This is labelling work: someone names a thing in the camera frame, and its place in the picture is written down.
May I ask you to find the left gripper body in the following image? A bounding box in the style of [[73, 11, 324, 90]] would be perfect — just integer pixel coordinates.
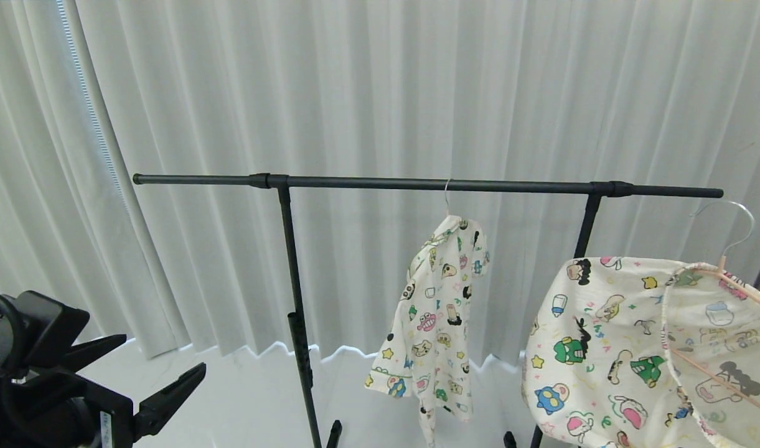
[[0, 364, 138, 448]]

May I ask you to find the cream printed garment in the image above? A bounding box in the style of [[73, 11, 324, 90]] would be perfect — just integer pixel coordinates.
[[364, 215, 491, 447], [522, 256, 760, 448]]

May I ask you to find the white curtain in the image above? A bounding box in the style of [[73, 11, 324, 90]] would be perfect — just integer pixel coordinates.
[[0, 0, 760, 368]]

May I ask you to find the black cable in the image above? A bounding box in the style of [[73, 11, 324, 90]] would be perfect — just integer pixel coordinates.
[[0, 287, 27, 377]]

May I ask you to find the black clothes rack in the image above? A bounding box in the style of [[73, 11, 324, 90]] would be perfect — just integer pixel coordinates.
[[133, 173, 725, 448]]

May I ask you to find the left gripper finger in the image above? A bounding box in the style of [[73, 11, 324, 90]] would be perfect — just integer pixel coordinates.
[[62, 334, 128, 374], [133, 363, 207, 441]]

